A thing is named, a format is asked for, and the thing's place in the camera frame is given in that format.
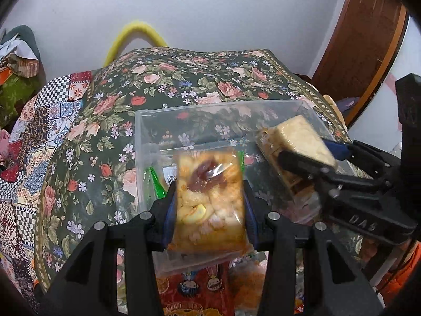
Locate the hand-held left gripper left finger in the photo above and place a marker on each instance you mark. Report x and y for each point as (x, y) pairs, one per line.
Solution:
(170, 211)

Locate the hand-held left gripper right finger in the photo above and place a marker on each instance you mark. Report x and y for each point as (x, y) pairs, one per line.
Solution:
(249, 215)

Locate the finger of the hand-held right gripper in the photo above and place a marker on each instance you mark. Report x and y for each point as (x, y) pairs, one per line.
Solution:
(297, 163)
(338, 149)

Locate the clear packet of beige crackers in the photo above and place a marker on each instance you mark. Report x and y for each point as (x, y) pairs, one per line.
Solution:
(302, 140)

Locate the clear packet of mixed nuts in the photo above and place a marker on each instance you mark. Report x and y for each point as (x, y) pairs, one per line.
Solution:
(207, 200)

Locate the clear plastic container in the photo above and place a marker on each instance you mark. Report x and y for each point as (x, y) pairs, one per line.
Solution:
(158, 128)

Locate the green snack packet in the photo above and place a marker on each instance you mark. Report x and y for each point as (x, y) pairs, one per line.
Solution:
(157, 184)

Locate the person's orange clothing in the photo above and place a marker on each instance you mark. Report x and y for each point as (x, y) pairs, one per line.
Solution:
(406, 270)

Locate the orange crispy snack bag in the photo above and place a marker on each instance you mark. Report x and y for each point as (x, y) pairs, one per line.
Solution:
(248, 286)

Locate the red cartoon snack packet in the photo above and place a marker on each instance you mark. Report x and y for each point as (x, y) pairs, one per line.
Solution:
(194, 289)

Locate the brown wooden door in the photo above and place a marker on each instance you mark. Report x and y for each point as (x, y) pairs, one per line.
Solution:
(365, 49)

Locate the dark floral blanket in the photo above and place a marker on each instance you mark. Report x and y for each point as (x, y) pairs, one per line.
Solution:
(108, 121)

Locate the patchwork quilt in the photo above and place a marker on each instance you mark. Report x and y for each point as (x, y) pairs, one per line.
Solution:
(36, 128)

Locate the yellow foam hoop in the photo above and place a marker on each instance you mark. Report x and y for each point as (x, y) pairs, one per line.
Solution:
(131, 29)

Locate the pile of colourful cloths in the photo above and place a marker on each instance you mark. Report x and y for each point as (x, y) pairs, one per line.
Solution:
(16, 72)

